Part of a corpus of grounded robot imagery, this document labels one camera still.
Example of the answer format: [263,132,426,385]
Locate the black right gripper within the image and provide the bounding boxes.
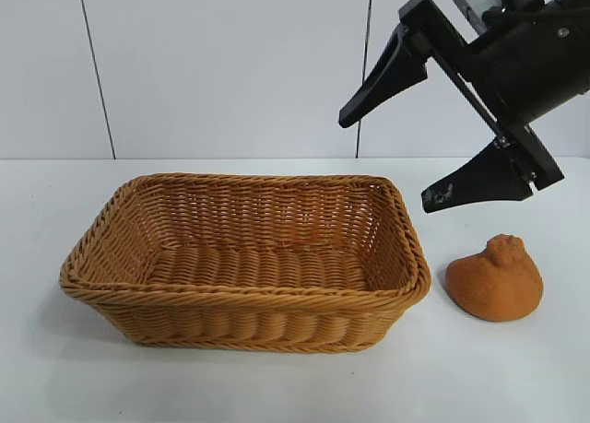
[338,0,590,215]

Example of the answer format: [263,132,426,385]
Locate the orange textured bread lump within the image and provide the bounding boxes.
[445,232,545,323]

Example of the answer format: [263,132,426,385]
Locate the woven wicker basket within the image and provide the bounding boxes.
[59,172,433,354]

